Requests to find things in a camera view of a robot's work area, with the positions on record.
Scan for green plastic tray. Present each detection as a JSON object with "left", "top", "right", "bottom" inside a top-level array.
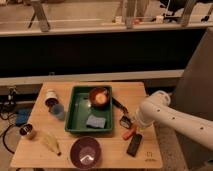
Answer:
[{"left": 65, "top": 85, "right": 114, "bottom": 134}]

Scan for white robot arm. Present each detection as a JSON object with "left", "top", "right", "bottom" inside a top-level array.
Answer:
[{"left": 135, "top": 91, "right": 213, "bottom": 150}]

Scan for black remote control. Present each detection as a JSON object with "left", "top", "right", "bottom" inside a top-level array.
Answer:
[{"left": 127, "top": 134, "right": 143, "bottom": 157}]

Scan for red bowl with yellow food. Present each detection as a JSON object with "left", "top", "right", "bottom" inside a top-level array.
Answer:
[{"left": 89, "top": 87, "right": 109, "bottom": 107}]

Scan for blue cloth on floor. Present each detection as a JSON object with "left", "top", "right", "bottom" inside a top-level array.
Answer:
[{"left": 15, "top": 108, "right": 32, "bottom": 126}]

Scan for blue-grey sponge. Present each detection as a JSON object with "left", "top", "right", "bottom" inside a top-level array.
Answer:
[{"left": 86, "top": 115, "right": 106, "bottom": 128}]

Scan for black cables on floor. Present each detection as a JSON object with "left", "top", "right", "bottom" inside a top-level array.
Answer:
[{"left": 0, "top": 85, "right": 22, "bottom": 155}]

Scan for white brown jar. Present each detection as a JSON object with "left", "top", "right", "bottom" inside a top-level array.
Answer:
[{"left": 45, "top": 89, "right": 59, "bottom": 107}]

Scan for small metal cup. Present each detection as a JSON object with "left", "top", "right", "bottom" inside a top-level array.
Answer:
[{"left": 19, "top": 124, "right": 36, "bottom": 140}]

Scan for black handled measuring scoop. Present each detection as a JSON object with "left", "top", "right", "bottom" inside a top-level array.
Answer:
[{"left": 112, "top": 98, "right": 132, "bottom": 129}]

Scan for blue plastic cup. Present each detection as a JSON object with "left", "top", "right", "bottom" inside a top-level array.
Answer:
[{"left": 50, "top": 104, "right": 65, "bottom": 120}]

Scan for purple plastic bowl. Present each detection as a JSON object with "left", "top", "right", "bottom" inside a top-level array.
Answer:
[{"left": 70, "top": 136, "right": 102, "bottom": 170}]

